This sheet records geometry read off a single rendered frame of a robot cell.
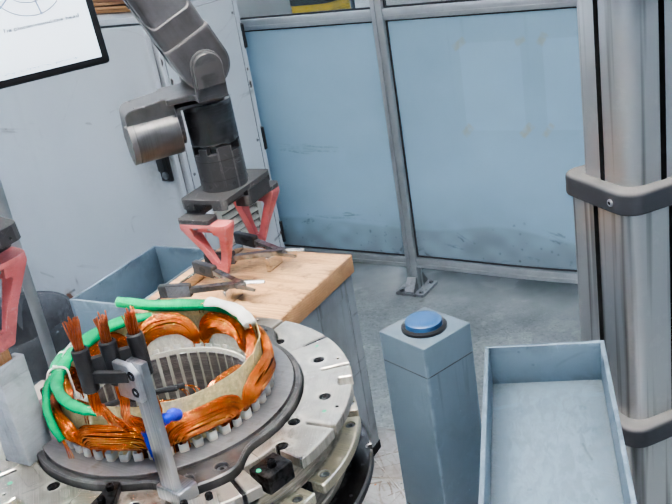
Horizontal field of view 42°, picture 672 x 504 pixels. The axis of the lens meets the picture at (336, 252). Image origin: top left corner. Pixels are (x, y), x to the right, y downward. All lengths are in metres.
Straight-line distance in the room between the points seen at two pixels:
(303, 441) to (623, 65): 0.44
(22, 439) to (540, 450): 0.42
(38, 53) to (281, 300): 0.92
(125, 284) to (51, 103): 2.19
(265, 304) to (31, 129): 2.56
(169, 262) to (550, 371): 0.59
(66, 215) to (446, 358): 2.71
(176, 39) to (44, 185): 2.60
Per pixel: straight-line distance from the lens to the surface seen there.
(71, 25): 1.80
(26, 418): 0.76
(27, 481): 0.76
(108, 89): 3.13
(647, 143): 0.88
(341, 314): 1.08
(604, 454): 0.77
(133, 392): 0.62
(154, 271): 1.25
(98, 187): 3.34
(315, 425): 0.72
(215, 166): 1.04
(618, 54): 0.86
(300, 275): 1.05
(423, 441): 1.00
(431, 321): 0.95
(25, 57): 1.78
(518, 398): 0.84
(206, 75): 0.99
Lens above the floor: 1.49
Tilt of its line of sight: 22 degrees down
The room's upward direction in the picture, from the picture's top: 10 degrees counter-clockwise
